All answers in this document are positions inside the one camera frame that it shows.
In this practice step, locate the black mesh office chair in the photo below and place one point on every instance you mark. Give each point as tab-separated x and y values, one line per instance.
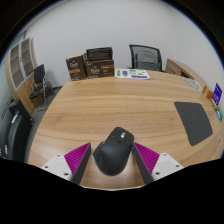
132	56

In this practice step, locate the purple card package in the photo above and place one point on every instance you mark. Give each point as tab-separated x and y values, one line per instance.
217	94

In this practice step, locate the small tan box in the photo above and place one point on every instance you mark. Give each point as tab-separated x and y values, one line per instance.
214	103

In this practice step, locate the wooden side desk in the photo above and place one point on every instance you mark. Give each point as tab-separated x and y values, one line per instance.
181	70

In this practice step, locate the white printed paper sheet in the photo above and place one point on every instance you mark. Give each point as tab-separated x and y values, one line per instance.
132	74

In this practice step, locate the black leather armchair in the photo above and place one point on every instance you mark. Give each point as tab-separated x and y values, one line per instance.
15	131

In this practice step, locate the grey backpack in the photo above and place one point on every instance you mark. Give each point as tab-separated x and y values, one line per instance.
146	61

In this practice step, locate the wooden shelf unit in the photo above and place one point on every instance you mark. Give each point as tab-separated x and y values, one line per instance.
18	70

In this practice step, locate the wide brown cardboard box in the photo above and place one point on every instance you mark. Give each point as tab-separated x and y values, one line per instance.
100	69

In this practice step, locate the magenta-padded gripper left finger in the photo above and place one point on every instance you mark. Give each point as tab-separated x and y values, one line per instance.
77	159

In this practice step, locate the black open box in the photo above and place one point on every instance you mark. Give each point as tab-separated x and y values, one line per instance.
99	54

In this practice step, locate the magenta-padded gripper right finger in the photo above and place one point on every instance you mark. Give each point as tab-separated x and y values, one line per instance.
148	160

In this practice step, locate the tall brown cardboard box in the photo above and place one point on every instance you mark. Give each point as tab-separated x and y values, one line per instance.
76	68

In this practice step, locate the dark grey mouse pad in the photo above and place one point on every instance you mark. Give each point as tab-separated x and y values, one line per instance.
194	122

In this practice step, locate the round grey white mat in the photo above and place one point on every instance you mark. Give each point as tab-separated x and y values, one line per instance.
192	83

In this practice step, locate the black metal-legged chair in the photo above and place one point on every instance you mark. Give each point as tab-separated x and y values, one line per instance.
38	75

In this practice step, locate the small orange box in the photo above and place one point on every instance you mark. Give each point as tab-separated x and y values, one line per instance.
207	92

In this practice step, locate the black computer mouse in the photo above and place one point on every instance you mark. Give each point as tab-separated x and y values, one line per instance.
113	153

